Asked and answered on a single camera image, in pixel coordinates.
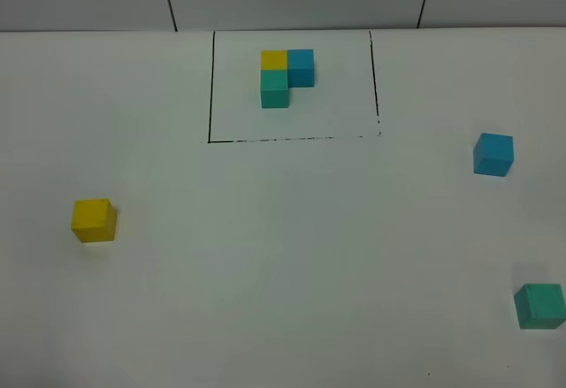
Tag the yellow template block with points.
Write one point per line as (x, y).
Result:
(274, 60)

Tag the blue template block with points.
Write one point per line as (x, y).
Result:
(301, 68)

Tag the green template block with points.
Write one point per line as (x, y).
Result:
(274, 89)

